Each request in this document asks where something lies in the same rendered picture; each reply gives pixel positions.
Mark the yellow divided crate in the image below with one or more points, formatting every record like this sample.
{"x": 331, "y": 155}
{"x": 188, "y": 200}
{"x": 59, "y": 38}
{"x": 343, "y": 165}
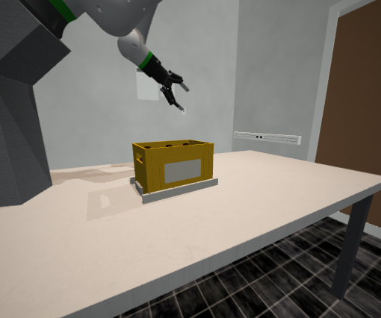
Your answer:
{"x": 166, "y": 167}

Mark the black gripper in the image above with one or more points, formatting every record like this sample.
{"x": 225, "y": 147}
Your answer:
{"x": 160, "y": 77}

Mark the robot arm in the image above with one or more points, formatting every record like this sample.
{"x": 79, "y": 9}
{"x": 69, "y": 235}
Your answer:
{"x": 119, "y": 18}

